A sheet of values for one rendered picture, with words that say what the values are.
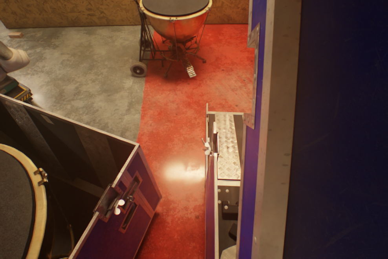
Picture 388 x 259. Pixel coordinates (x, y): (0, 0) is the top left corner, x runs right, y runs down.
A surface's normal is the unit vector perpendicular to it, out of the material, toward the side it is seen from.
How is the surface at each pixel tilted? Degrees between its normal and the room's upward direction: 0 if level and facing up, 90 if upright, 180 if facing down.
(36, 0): 90
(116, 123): 0
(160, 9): 0
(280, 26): 42
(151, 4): 0
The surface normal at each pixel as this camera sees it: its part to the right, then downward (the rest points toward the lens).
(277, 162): -0.03, 0.08
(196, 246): 0.00, -0.60
